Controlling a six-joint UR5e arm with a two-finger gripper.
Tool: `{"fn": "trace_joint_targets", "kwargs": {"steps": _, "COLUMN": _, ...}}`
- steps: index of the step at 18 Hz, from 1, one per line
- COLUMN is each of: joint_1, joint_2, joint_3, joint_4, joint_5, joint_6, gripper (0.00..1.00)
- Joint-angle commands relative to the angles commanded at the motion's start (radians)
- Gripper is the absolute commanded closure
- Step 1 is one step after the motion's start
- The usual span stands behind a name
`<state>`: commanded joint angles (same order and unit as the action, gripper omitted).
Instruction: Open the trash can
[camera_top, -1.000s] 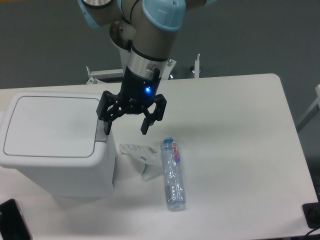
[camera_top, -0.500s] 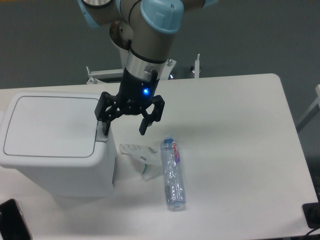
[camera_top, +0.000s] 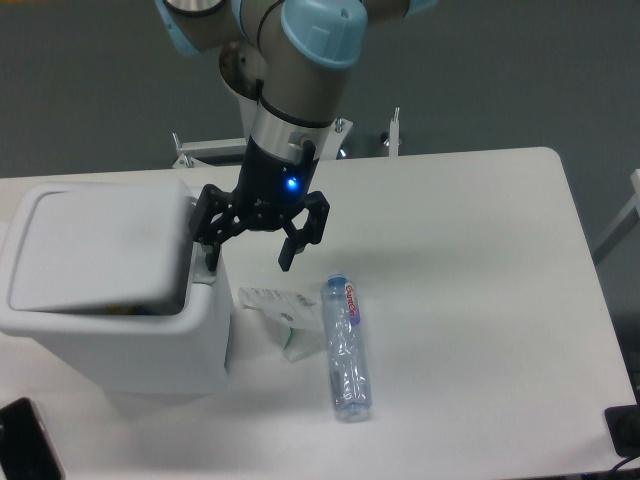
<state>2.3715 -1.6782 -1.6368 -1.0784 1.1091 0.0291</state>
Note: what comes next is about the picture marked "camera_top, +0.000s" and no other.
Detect black smartphone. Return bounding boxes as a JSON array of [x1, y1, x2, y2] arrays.
[[1, 397, 66, 480]]

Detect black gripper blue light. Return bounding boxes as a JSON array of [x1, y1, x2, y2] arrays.
[[188, 136, 330, 272]]

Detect white push-button trash can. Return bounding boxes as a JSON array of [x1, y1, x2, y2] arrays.
[[1, 179, 233, 395]]

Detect white metal frame leg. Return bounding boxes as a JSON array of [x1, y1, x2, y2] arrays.
[[591, 169, 639, 265]]

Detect black device at table corner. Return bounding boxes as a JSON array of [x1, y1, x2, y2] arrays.
[[604, 405, 639, 457]]

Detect crumpled white paper packaging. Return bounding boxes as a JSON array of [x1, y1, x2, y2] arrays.
[[238, 287, 325, 363]]

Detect clear plastic water bottle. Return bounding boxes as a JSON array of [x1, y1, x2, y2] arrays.
[[321, 272, 372, 423]]

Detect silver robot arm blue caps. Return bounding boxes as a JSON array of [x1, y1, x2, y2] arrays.
[[155, 1, 434, 271]]

